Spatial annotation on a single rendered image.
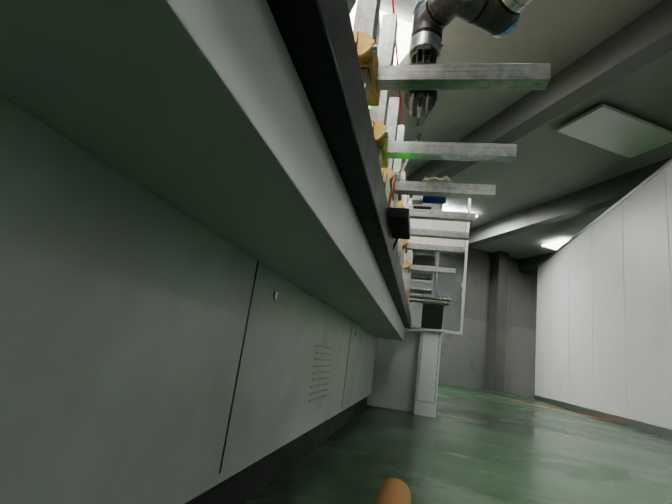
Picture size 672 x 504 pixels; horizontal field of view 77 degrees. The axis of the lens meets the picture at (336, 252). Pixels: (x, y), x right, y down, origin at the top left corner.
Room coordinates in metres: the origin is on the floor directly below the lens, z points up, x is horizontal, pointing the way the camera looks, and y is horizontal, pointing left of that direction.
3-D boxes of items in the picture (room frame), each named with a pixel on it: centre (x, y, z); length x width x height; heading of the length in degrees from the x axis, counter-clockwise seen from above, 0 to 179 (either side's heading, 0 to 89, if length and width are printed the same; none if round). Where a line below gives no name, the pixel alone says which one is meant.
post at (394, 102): (1.11, -0.11, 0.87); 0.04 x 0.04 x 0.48; 77
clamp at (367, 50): (0.64, 0.00, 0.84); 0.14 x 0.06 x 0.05; 167
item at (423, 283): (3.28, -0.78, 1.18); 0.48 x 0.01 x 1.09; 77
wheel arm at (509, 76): (0.64, -0.09, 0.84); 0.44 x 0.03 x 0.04; 77
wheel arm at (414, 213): (1.62, -0.28, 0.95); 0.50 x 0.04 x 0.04; 77
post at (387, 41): (0.86, -0.05, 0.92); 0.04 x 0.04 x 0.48; 77
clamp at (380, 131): (0.89, -0.06, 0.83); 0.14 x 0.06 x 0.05; 167
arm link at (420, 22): (1.03, -0.17, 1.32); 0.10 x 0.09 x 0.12; 23
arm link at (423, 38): (1.04, -0.18, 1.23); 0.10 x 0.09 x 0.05; 77
